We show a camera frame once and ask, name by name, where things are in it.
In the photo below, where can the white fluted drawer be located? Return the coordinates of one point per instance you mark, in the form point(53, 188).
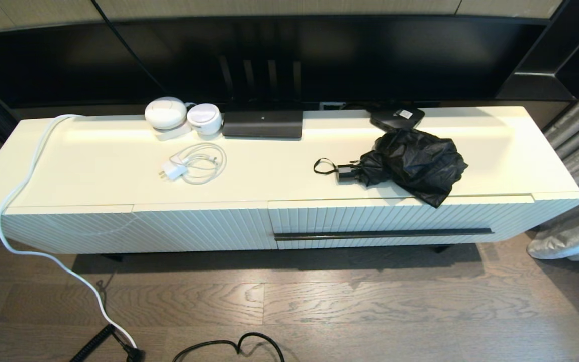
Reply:
point(345, 218)

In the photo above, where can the black umbrella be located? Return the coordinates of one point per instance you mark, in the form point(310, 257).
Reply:
point(415, 161)

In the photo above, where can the white tv cabinet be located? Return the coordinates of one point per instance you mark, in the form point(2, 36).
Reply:
point(118, 226)

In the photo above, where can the black router with antennas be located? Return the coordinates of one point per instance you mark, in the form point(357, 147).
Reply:
point(262, 123)

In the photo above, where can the small white round device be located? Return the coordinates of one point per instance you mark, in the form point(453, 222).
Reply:
point(204, 119)

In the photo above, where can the black set-top box with label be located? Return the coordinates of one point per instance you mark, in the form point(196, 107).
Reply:
point(395, 117)

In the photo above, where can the large white dome device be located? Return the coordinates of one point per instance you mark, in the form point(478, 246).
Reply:
point(165, 114)

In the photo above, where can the black television screen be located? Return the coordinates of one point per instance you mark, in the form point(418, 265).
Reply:
point(370, 55)

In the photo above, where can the black shelf unit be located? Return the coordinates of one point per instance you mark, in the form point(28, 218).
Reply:
point(546, 80)

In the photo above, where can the white wall socket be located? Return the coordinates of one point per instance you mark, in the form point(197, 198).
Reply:
point(332, 105)

